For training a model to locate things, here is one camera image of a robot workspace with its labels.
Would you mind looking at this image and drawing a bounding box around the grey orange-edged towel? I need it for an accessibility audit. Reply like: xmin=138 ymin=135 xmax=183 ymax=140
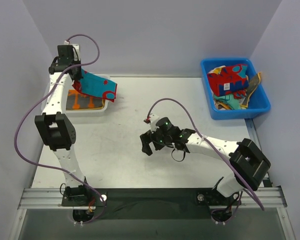
xmin=240 ymin=72 xmax=262 ymax=109

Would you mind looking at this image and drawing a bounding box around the purple cable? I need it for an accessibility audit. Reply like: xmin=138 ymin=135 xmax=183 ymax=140
xmin=13 ymin=34 xmax=108 ymax=225
xmin=144 ymin=98 xmax=265 ymax=223

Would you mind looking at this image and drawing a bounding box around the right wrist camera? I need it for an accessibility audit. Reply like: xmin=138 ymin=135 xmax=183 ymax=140
xmin=143 ymin=113 xmax=175 ymax=134

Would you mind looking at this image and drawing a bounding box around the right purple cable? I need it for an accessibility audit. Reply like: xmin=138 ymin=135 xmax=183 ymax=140
xmin=144 ymin=98 xmax=265 ymax=223

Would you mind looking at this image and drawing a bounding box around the aluminium front rail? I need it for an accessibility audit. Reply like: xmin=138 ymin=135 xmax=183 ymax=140
xmin=10 ymin=187 xmax=296 ymax=240

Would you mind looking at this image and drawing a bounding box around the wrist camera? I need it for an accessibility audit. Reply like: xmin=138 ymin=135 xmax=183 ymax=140
xmin=63 ymin=40 xmax=81 ymax=61
xmin=143 ymin=113 xmax=175 ymax=134

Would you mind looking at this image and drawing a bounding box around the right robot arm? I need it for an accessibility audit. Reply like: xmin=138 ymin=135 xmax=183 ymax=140
xmin=140 ymin=126 xmax=271 ymax=198

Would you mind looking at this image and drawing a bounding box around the blue plastic bin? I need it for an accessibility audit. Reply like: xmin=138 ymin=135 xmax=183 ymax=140
xmin=200 ymin=57 xmax=271 ymax=120

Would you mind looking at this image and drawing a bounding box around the white perforated plastic basket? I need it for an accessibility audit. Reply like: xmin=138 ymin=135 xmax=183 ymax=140
xmin=41 ymin=74 xmax=112 ymax=118

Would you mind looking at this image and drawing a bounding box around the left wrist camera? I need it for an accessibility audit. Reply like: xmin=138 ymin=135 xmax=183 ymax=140
xmin=63 ymin=40 xmax=81 ymax=61

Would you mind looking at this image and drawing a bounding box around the red blue towel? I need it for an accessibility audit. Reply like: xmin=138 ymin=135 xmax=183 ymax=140
xmin=207 ymin=64 xmax=249 ymax=97
xmin=72 ymin=69 xmax=118 ymax=102

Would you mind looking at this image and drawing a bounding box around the orange towel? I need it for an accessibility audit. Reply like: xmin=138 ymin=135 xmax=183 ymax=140
xmin=66 ymin=89 xmax=106 ymax=111

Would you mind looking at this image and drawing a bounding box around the black base mat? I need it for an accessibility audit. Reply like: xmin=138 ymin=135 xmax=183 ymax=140
xmin=61 ymin=187 xmax=241 ymax=221

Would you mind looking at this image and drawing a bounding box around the teal patterned towel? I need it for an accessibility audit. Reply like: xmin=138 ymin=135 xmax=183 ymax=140
xmin=213 ymin=94 xmax=247 ymax=111

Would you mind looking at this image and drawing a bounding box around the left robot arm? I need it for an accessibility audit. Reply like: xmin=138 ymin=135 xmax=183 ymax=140
xmin=34 ymin=42 xmax=92 ymax=203

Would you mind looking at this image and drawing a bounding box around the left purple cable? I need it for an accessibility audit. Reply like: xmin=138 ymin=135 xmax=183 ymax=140
xmin=13 ymin=34 xmax=108 ymax=225

